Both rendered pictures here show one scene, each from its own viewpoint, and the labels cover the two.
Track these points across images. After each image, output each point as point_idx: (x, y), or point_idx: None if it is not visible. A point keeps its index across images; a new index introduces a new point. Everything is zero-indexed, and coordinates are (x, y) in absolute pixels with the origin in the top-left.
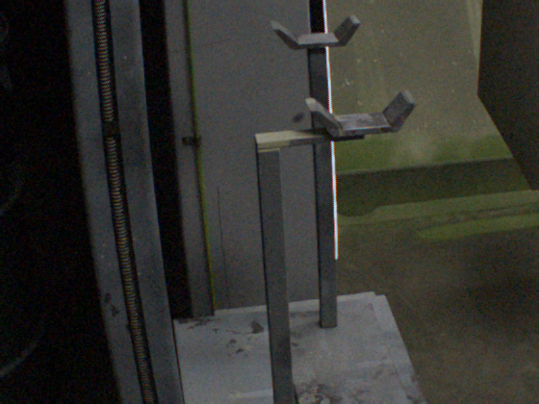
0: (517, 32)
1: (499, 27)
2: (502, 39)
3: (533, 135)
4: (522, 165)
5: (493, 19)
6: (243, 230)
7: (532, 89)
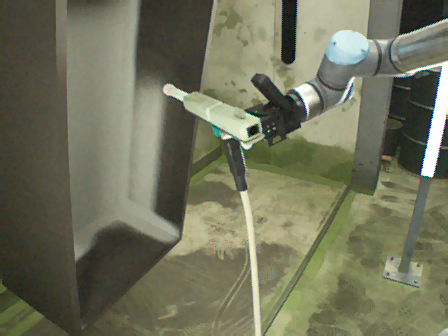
0: (31, 251)
1: (11, 247)
2: (17, 255)
3: (67, 312)
4: (61, 326)
5: (4, 242)
6: None
7: (58, 287)
